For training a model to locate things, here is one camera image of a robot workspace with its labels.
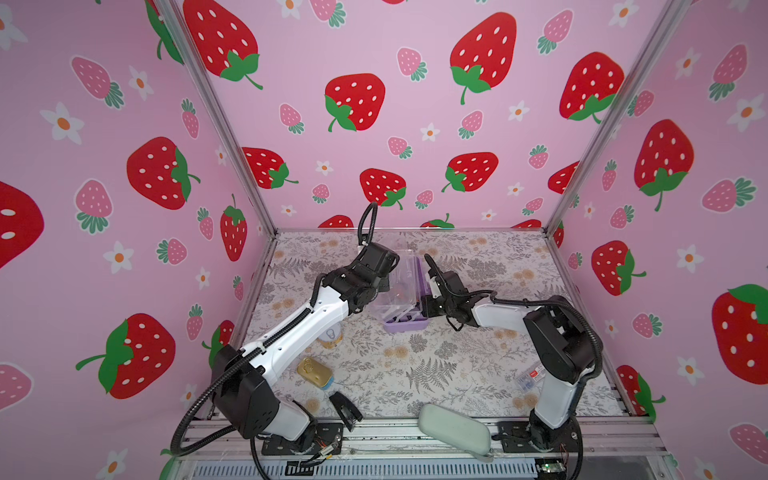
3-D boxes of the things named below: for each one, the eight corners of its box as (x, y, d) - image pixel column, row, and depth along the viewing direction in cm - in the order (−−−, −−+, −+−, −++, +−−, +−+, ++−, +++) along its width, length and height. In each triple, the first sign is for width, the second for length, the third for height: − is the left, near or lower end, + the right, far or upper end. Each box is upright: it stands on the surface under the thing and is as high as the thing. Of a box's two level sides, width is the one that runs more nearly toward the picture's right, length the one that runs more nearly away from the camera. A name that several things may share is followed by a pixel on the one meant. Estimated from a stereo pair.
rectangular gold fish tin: (297, 375, 86) (293, 369, 83) (308, 360, 89) (304, 354, 85) (327, 393, 83) (323, 387, 79) (337, 377, 86) (334, 371, 82)
